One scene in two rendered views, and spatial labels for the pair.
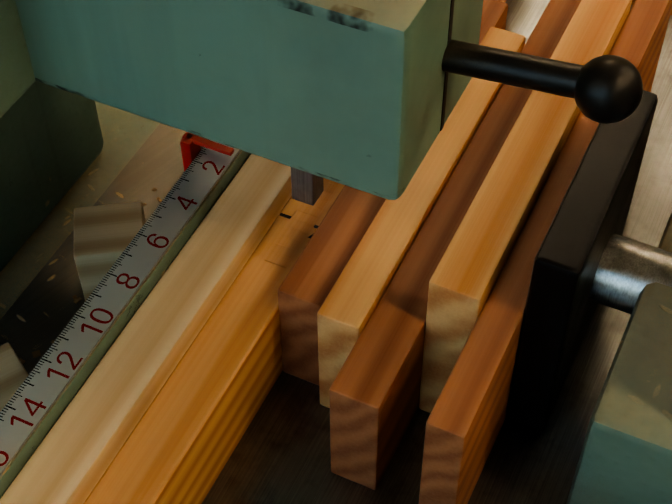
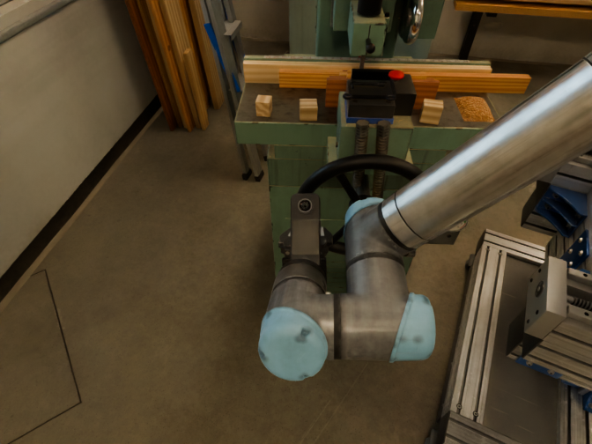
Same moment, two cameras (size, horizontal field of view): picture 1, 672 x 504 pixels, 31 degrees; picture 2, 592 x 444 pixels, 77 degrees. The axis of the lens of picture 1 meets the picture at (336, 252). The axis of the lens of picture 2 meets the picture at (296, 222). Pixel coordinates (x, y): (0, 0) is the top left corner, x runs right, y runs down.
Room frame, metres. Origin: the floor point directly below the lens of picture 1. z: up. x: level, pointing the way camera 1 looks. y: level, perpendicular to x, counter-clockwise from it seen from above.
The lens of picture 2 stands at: (-0.17, -0.73, 1.37)
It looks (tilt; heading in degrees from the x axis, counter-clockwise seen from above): 48 degrees down; 67
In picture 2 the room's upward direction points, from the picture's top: straight up
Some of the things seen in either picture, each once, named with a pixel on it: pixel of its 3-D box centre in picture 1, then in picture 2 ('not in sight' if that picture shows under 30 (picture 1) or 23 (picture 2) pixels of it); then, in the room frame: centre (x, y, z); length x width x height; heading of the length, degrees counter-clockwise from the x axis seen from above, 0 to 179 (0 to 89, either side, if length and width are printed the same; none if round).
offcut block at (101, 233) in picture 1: (114, 255); not in sight; (0.39, 0.11, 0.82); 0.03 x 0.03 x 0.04; 8
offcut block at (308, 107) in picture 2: not in sight; (307, 109); (0.14, -0.06, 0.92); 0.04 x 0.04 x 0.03; 68
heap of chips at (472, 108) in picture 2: not in sight; (475, 106); (0.51, -0.18, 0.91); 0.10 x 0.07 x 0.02; 64
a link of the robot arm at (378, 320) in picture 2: not in sight; (380, 313); (0.00, -0.57, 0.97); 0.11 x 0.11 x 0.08; 64
